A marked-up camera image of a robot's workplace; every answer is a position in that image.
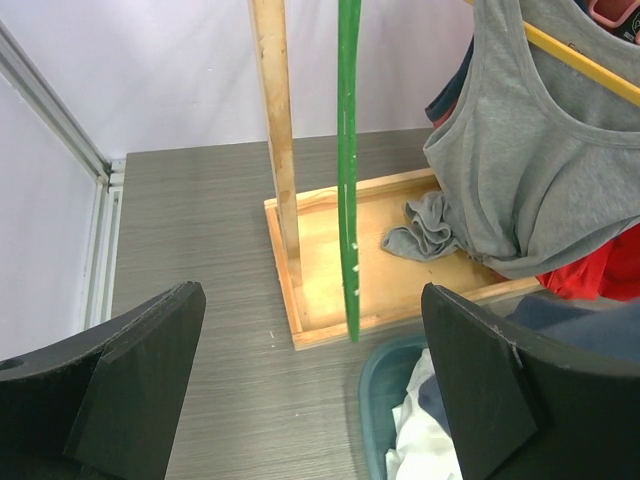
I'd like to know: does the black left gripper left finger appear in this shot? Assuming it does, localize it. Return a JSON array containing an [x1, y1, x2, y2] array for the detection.
[[1, 282, 205, 479]]

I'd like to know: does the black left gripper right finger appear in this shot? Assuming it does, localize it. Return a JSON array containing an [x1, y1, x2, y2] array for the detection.
[[422, 284, 639, 479]]

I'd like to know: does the white tank top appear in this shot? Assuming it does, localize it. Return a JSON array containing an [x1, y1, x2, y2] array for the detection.
[[385, 348, 462, 479]]

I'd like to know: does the navy blue tank top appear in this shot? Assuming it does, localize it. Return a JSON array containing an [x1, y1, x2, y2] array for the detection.
[[418, 287, 639, 436]]

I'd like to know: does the dark green hanger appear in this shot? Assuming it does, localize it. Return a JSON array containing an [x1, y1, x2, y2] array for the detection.
[[337, 0, 361, 342]]

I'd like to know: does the red tank top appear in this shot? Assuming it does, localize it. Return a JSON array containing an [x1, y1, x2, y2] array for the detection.
[[537, 235, 639, 301]]

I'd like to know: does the grey tank top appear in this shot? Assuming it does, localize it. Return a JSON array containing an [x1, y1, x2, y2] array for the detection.
[[382, 1, 639, 279]]

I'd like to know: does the maroon tank top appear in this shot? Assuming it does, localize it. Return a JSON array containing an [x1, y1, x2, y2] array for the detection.
[[425, 38, 474, 129]]

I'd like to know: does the yellow hanger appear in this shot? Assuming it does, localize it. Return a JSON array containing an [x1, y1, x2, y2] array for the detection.
[[460, 1, 639, 116]]

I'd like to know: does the pink hanger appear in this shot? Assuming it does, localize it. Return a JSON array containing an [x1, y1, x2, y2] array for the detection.
[[588, 0, 639, 29]]

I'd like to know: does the teal plastic bin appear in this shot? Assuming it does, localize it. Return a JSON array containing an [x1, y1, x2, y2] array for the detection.
[[358, 334, 427, 480]]

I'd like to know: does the wooden clothes rack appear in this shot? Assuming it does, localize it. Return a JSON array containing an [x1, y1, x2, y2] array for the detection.
[[249, 1, 540, 350]]

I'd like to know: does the aluminium frame post left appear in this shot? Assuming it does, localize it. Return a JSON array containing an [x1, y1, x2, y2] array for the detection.
[[1, 25, 126, 331]]

